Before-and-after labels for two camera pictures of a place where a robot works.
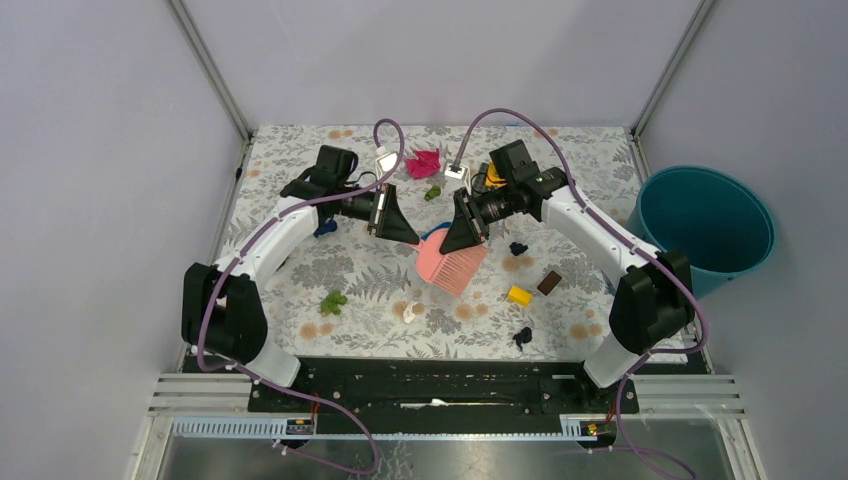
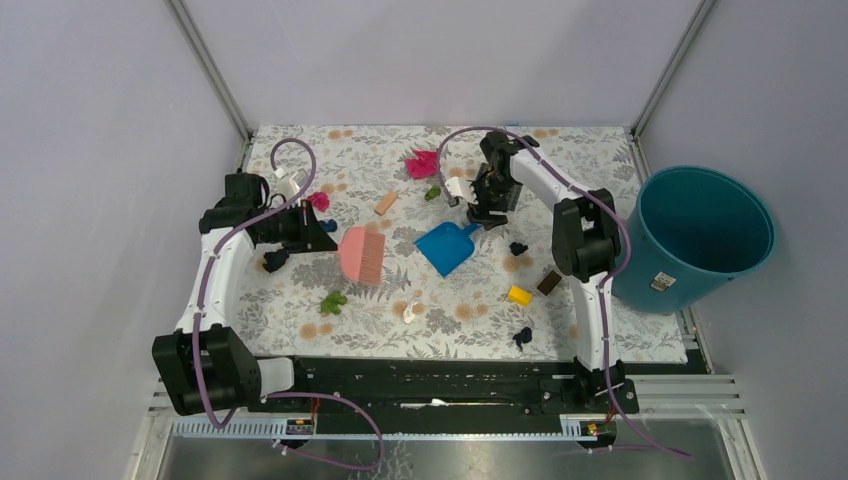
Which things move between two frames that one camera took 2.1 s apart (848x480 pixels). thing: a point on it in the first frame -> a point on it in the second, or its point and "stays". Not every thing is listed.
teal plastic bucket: [720, 226] stays
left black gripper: [398, 229] -> [308, 237]
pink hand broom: [454, 271] -> [361, 253]
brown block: [549, 282] stays
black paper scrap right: [517, 248] stays
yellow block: [519, 295] stays
